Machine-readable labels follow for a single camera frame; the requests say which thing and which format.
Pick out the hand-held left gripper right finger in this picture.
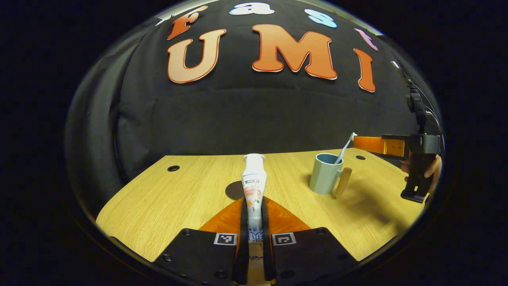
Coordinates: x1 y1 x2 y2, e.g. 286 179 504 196
261 195 360 286

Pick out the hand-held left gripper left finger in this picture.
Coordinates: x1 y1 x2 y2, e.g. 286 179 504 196
152 196 250 286

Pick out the white toothbrush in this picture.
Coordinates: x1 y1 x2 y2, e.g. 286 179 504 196
334 132 358 165

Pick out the dark round coaster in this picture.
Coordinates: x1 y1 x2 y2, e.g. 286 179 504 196
225 181 245 201

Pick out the white toothpaste tube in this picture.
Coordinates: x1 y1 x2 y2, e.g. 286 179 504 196
241 153 267 259

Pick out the pale blue cup wooden handle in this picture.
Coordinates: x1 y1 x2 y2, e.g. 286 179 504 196
309 153 352 199

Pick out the black backdrop cloth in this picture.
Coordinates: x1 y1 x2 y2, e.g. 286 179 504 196
65 0 443 207

